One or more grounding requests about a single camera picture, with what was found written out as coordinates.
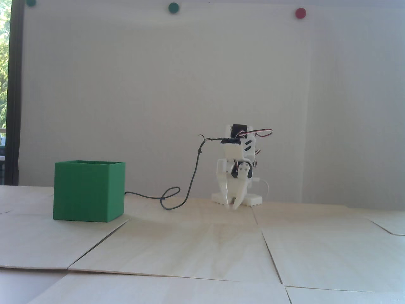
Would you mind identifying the green tree foliage outside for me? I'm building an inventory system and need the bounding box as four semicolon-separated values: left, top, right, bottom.
0;0;12;129

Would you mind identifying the dark window frame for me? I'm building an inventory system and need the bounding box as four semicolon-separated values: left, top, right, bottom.
7;0;24;186

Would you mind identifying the white USB cable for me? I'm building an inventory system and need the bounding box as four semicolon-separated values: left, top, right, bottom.
257;179;270;202

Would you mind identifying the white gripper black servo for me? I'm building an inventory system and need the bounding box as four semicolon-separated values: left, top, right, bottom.
216;158;254;211

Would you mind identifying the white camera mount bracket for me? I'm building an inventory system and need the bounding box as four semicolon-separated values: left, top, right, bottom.
223;145;246;159

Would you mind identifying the green open-top box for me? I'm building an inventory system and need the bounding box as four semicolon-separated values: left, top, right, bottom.
53;161;126;223

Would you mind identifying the thin black camera cable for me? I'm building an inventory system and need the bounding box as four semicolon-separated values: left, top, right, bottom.
125;134;238;210

